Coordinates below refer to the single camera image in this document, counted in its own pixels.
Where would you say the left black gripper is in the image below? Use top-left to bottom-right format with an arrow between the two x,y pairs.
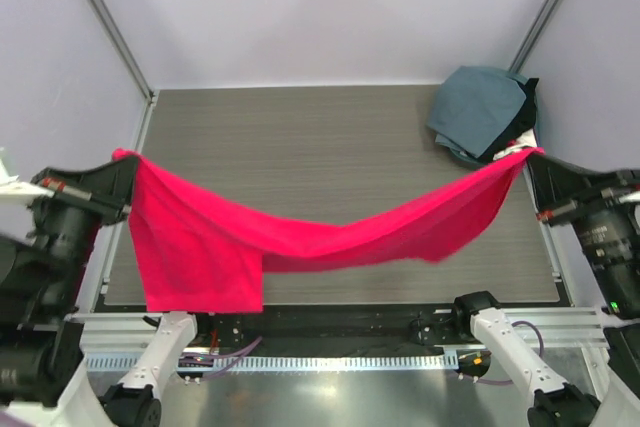
27,147 -> 141,302

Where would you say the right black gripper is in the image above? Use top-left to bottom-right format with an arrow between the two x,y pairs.
524,145 -> 640,304

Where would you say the red t shirt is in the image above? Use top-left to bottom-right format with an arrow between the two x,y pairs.
113,148 -> 540,314

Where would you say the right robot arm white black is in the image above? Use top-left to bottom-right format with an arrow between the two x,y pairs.
450,152 -> 639,426

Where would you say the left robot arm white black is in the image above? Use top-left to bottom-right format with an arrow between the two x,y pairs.
1,156 -> 213,426

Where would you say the white t shirt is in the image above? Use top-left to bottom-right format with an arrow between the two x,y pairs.
493,129 -> 538,161

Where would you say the black t shirt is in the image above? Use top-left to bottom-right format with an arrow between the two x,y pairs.
491,78 -> 539,154

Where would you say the grey blue t shirt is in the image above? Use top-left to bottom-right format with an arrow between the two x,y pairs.
426,66 -> 529,164

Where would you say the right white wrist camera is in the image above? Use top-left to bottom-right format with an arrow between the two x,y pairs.
618,189 -> 640,204

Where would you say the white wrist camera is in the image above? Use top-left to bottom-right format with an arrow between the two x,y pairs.
618,189 -> 640,204
0,148 -> 51,206

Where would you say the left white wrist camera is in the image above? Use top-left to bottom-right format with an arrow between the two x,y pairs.
0,148 -> 51,206

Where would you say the aluminium front rail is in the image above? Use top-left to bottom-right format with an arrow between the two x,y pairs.
71,307 -> 604,350

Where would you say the left aluminium frame post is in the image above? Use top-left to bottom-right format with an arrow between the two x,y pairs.
87,0 -> 154,103

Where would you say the aluminium frame post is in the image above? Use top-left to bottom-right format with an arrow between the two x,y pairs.
87,0 -> 154,103
509,0 -> 563,73

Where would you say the white slotted cable duct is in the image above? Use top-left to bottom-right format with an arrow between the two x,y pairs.
84,354 -> 459,373

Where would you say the right aluminium frame post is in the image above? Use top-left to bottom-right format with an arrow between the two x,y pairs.
509,0 -> 563,73

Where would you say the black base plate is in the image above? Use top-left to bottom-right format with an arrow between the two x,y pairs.
191,303 -> 478,357

